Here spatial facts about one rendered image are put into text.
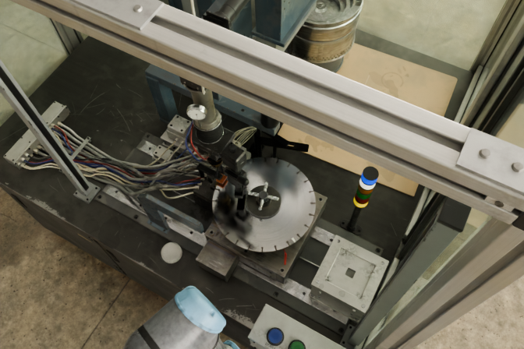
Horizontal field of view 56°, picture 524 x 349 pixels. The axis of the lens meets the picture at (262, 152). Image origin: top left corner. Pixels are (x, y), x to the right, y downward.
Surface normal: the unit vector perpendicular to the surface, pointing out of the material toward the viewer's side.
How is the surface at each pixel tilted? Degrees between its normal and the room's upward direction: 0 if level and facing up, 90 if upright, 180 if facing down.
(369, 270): 0
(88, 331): 0
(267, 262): 0
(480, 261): 90
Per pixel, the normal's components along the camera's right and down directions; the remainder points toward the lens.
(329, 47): 0.20, 0.84
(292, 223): -0.02, -0.50
